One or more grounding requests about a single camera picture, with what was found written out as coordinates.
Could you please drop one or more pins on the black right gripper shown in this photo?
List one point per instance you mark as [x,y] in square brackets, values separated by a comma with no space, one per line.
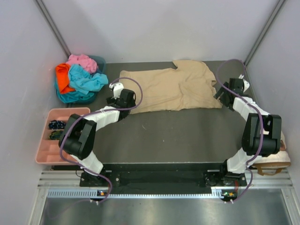
[222,98]

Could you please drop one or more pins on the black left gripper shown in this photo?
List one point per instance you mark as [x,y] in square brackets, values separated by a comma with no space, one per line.
[111,100]

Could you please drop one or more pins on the beige t shirt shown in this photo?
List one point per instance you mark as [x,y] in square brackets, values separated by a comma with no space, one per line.
[189,85]

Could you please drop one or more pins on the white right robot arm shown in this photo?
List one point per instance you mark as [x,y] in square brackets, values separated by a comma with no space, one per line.
[262,133]

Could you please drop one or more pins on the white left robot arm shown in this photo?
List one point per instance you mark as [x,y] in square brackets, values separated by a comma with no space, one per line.
[78,136]

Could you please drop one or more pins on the cyan t shirt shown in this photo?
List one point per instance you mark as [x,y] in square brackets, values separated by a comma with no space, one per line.
[86,85]

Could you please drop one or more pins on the pink t shirt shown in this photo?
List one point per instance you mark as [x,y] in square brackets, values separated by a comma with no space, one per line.
[84,61]

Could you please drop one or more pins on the teal plastic basket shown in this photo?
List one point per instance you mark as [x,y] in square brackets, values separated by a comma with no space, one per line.
[79,80]

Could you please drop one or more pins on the orange t shirt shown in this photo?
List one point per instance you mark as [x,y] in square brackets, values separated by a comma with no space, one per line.
[62,78]

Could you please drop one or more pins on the dark patterned rolled item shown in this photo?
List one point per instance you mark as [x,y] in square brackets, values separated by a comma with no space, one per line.
[56,124]
[55,135]

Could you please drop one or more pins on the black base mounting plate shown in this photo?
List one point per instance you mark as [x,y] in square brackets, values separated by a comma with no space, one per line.
[157,182]

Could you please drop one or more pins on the cream fabric storage bag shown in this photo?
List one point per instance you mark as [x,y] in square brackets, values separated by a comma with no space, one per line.
[274,163]

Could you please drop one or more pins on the pink compartment tray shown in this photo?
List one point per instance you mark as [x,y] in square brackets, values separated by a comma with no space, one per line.
[48,152]

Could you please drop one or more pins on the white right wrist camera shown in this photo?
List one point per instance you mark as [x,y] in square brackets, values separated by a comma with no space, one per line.
[246,83]

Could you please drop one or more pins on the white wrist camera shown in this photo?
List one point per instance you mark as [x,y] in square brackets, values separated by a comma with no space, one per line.
[246,83]
[117,88]

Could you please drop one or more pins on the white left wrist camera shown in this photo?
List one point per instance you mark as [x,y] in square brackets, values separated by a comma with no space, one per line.
[117,88]

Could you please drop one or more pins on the aluminium frame post right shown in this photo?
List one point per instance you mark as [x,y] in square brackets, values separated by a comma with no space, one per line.
[265,29]

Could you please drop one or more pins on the aluminium frame post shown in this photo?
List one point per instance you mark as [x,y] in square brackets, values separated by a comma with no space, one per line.
[52,25]
[265,29]

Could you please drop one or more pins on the aluminium frame post left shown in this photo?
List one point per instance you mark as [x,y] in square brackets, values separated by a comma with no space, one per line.
[52,25]

